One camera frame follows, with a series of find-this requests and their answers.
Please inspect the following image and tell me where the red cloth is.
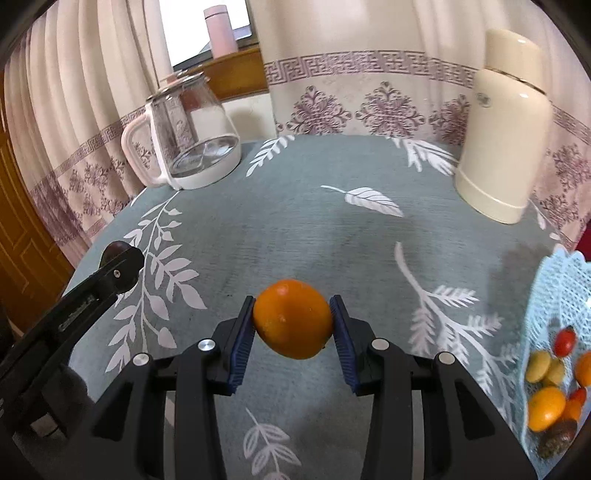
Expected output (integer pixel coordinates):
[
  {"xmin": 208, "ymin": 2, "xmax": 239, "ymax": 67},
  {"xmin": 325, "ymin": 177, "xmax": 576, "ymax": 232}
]
[{"xmin": 567, "ymin": 217, "xmax": 591, "ymax": 261}]

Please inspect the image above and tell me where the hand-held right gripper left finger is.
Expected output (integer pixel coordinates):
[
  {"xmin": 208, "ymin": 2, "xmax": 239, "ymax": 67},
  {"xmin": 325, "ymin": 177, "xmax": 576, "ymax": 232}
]
[{"xmin": 74, "ymin": 295, "xmax": 257, "ymax": 480}]

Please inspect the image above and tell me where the grey leaf-print tablecloth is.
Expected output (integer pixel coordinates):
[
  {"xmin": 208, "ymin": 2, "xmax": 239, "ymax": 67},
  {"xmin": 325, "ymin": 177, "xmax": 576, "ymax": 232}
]
[{"xmin": 60, "ymin": 134, "xmax": 568, "ymax": 480}]

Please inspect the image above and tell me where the red tomato with green stem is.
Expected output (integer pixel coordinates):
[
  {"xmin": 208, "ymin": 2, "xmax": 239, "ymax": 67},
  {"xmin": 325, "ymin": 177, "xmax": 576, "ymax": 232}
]
[{"xmin": 553, "ymin": 326, "xmax": 578, "ymax": 358}]

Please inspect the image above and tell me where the cream thermos flask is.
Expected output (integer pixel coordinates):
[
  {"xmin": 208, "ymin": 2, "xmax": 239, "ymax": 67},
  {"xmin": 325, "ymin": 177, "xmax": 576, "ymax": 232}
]
[{"xmin": 455, "ymin": 28, "xmax": 554, "ymax": 225}]

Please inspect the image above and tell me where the brown wooden door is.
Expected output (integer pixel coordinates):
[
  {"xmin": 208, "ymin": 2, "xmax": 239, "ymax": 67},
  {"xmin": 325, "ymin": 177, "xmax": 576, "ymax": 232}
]
[{"xmin": 0, "ymin": 129, "xmax": 75, "ymax": 333}]

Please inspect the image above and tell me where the wooden window sill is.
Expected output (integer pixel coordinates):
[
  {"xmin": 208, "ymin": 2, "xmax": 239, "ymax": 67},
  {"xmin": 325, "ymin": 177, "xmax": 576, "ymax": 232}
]
[{"xmin": 203, "ymin": 46, "xmax": 271, "ymax": 102}]

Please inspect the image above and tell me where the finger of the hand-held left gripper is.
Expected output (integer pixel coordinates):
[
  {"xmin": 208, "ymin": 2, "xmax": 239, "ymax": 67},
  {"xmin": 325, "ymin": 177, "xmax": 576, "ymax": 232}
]
[{"xmin": 99, "ymin": 248, "xmax": 145, "ymax": 295}]

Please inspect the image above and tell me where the small oval orange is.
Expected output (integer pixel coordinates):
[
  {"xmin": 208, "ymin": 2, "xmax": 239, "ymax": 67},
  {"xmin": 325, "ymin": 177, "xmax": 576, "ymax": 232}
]
[{"xmin": 527, "ymin": 387, "xmax": 567, "ymax": 433}]

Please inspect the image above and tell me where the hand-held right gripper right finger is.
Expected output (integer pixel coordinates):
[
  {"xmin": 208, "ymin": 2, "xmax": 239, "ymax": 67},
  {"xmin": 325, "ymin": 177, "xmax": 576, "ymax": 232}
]
[{"xmin": 329, "ymin": 295, "xmax": 539, "ymax": 480}]

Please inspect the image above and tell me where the pink bottle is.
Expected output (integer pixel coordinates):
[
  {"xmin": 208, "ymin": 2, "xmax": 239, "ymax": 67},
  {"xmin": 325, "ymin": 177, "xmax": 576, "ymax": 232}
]
[{"xmin": 204, "ymin": 4, "xmax": 239, "ymax": 60}]

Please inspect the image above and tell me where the glass kettle with white handle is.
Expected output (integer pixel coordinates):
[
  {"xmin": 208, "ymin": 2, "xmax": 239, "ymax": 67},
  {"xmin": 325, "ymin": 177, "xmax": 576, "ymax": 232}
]
[{"xmin": 121, "ymin": 69, "xmax": 243, "ymax": 191}]

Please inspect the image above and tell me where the light blue lattice basket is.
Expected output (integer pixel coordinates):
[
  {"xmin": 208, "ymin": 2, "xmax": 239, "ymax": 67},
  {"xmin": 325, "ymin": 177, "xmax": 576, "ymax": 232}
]
[{"xmin": 519, "ymin": 244, "xmax": 591, "ymax": 478}]

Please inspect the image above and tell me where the cream patterned curtain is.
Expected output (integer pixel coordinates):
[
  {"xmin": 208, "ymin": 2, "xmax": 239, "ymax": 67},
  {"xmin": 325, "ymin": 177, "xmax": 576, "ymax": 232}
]
[
  {"xmin": 247, "ymin": 0, "xmax": 591, "ymax": 250},
  {"xmin": 2, "ymin": 0, "xmax": 178, "ymax": 273}
]

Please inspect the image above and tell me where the small round orange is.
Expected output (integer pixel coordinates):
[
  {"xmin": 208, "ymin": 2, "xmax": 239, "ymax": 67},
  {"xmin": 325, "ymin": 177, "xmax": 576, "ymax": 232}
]
[{"xmin": 252, "ymin": 279, "xmax": 334, "ymax": 361}]

